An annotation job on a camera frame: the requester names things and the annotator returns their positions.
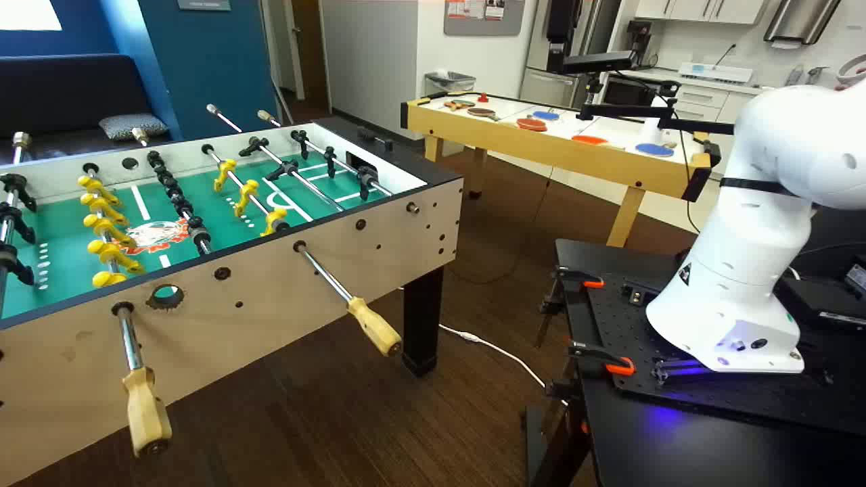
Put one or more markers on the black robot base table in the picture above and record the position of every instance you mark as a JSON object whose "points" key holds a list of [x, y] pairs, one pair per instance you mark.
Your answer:
{"points": [[677, 423]]}

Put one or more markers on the yellow air hockey table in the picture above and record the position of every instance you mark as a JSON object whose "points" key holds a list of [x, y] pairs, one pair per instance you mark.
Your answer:
{"points": [[614, 150]]}

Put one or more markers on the rod with wooden handle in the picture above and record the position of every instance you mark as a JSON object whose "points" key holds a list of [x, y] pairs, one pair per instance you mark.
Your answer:
{"points": [[148, 416], [374, 324]]}

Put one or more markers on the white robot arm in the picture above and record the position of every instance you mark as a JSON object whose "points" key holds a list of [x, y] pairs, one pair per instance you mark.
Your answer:
{"points": [[795, 147]]}

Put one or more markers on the orange clamp far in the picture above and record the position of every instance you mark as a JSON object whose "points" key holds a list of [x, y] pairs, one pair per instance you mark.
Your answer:
{"points": [[581, 278]]}

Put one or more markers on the orange clamp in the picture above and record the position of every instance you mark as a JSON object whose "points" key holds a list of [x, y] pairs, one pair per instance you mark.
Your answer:
{"points": [[614, 363], [581, 278]]}

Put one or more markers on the foosball table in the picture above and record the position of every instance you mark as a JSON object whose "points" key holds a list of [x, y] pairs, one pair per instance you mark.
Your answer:
{"points": [[213, 293]]}

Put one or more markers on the grey cushion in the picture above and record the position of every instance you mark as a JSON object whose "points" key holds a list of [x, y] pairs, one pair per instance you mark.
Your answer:
{"points": [[120, 124]]}

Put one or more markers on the orange clamp near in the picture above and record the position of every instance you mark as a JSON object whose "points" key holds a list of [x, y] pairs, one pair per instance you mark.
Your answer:
{"points": [[614, 363]]}

